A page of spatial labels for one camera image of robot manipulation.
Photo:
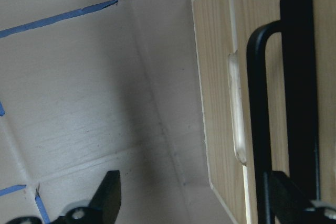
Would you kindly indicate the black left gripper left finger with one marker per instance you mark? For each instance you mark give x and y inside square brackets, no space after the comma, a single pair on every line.
[104,206]

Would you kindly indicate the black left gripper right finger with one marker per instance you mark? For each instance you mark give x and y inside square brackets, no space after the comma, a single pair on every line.
[290,205]

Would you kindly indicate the wooden drawer cabinet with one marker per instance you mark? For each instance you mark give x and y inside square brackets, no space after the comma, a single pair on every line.
[267,78]

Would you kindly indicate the brown paper table cover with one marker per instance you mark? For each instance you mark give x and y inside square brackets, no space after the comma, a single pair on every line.
[116,89]

